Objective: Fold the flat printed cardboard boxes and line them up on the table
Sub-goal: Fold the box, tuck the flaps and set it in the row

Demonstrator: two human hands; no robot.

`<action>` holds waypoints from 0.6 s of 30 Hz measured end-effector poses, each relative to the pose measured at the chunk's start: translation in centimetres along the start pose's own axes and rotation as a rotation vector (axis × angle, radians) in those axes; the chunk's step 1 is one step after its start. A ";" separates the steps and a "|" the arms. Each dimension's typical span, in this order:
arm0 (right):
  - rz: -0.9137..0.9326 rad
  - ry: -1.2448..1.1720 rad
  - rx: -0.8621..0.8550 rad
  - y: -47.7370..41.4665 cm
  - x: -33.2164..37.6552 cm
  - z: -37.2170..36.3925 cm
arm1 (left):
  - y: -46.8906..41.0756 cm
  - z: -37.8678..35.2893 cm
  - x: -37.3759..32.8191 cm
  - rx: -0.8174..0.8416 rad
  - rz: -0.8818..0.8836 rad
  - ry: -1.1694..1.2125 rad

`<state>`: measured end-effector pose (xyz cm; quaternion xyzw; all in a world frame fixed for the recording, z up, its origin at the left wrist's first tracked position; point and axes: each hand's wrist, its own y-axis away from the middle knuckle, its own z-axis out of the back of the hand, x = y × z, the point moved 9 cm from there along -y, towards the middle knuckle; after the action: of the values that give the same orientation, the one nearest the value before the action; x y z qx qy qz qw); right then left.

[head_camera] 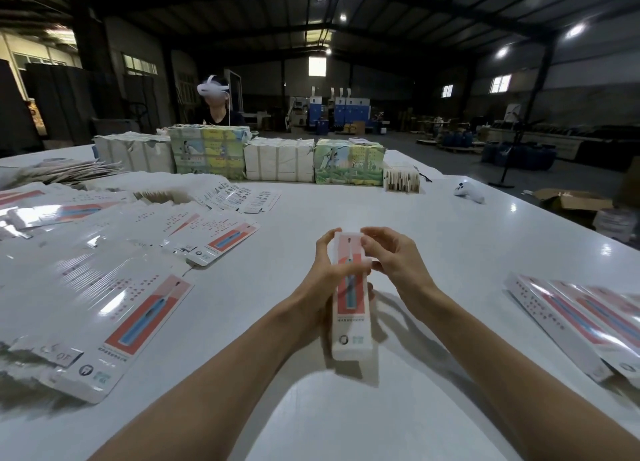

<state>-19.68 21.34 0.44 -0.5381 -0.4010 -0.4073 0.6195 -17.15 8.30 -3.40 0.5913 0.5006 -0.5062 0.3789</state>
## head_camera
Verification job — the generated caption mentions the black floor stand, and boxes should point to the black floor stand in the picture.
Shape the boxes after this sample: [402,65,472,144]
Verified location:
[490,101,549,189]

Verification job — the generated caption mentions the person's right hand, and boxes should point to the person's right hand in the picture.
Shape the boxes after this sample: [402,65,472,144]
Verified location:
[360,226,443,317]

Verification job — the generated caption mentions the white headset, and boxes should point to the white headset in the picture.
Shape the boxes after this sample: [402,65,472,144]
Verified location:
[197,76,231,101]

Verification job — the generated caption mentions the pile of carton blanks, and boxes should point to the pile of carton blanks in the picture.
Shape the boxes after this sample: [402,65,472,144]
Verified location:
[0,176,281,407]

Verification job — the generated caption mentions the dark grey cabinet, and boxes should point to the dark grey cabinet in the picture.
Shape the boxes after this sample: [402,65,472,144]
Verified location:
[25,64,96,147]

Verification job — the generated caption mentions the white plastic bags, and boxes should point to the white plastic bags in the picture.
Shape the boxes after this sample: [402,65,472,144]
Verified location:
[595,209,639,242]

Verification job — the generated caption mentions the tall cardboard box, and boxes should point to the tall cardboard box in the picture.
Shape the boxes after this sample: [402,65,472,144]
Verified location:
[622,156,640,209]

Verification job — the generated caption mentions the pile of grey flat sheets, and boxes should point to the pile of grey flat sheets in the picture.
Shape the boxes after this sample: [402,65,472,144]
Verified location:
[0,158,121,189]

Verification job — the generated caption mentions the grey crate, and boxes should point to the grey crate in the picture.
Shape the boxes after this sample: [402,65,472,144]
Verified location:
[93,118,141,137]

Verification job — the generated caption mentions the blue machine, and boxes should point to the blue machine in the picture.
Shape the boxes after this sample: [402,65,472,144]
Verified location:
[308,98,371,135]

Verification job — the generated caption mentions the green yellow carton bundle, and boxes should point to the green yellow carton bundle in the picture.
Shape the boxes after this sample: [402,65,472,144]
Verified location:
[168,125,251,182]

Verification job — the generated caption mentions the toothbrush box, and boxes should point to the toothbrush box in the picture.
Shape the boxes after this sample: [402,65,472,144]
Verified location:
[331,230,376,362]

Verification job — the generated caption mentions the blue bins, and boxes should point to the blue bins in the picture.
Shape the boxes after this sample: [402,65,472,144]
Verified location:
[480,143,558,171]

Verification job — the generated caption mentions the person's left hand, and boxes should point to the person's left hand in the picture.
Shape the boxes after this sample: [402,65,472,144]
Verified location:
[290,228,376,325]

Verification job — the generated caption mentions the small white object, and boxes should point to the small white object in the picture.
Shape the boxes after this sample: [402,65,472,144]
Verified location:
[454,180,486,204]

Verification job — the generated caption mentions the small beige card stack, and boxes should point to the small beige card stack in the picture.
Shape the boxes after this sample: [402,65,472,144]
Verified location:
[384,166,422,193]

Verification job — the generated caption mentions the row of white cartons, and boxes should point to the row of white cartons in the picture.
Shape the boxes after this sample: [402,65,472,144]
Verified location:
[93,133,176,174]
[244,138,316,183]

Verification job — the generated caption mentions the person's left forearm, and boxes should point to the person's left forearm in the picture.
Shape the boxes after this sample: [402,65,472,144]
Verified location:
[90,298,321,461]

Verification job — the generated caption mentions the open cardboard box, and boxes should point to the open cardboard box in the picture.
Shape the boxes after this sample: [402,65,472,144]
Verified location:
[533,188,613,217]

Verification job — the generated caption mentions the green printed carton bundle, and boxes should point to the green printed carton bundle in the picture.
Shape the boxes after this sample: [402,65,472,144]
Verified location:
[314,139,386,187]

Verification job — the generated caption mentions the person's right forearm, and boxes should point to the person's right forearm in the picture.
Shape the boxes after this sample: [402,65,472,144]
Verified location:
[412,288,640,461]

